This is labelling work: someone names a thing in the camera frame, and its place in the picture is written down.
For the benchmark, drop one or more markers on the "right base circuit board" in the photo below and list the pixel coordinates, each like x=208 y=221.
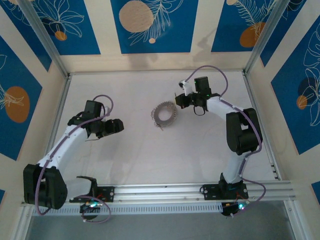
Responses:
x=230 y=208

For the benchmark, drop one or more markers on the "aluminium side rail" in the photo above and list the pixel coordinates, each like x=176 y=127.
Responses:
x=255 y=105
x=60 y=105

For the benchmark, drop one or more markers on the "left base circuit board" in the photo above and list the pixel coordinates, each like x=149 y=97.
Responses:
x=86 y=207

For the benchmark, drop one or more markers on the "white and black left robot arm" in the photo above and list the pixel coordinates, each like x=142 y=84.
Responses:
x=65 y=145

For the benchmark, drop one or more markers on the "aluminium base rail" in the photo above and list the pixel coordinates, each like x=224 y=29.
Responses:
x=160 y=193

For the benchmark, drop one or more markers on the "base circuit board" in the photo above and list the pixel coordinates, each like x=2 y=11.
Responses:
x=230 y=208
x=86 y=207

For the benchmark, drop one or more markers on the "aluminium frame post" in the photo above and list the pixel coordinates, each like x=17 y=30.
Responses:
x=265 y=37
x=45 y=40

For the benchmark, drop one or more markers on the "metal keyring disc with rings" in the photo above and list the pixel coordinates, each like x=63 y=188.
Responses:
x=163 y=123

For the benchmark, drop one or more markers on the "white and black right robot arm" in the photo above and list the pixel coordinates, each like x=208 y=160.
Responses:
x=220 y=107

